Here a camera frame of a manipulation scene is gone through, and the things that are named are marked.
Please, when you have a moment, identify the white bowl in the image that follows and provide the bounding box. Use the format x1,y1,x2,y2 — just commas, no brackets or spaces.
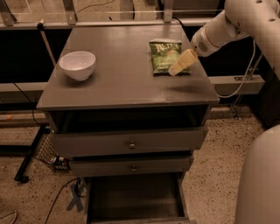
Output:
59,51,96,81

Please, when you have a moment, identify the black floor cable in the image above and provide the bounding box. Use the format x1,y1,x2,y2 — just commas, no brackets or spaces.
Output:
44,177,81,224

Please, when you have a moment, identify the grey top drawer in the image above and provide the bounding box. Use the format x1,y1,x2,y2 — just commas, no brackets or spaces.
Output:
51,127,208,158

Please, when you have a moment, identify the grey bottom drawer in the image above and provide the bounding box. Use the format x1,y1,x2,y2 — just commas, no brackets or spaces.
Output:
85,173,197,224

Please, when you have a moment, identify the white cable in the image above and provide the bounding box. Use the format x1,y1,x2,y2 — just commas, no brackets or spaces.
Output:
217,40,257,99

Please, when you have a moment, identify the grey drawer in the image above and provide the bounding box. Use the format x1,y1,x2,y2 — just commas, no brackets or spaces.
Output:
70,155,193,177
51,127,208,158
85,173,197,224

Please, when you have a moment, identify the grey wooden drawer cabinet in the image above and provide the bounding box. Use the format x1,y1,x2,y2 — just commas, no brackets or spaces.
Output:
36,24,221,224

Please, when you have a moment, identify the grey middle drawer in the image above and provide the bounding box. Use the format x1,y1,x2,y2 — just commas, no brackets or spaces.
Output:
70,155,193,177

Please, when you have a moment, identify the wooden stick with clamp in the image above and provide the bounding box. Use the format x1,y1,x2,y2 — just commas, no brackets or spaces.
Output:
37,18,56,67

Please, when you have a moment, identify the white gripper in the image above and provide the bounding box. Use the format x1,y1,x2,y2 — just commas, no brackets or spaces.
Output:
168,27,219,76

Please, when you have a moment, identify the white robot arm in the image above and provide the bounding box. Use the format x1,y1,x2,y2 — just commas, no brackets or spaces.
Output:
169,0,280,224

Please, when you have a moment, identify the green jalapeno chip bag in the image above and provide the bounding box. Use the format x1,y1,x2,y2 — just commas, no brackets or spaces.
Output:
149,38,182,74

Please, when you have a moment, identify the metal railing frame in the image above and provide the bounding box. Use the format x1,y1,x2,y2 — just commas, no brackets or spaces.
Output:
0,0,266,103

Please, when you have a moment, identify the wire mesh basket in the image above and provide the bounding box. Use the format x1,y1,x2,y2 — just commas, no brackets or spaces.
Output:
35,134,70,171

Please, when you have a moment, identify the black metal floor bar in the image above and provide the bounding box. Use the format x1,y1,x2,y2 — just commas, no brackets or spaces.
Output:
14,125,46,184

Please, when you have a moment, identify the small can in basket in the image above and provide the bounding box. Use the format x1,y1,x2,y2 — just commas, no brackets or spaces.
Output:
51,156,69,167

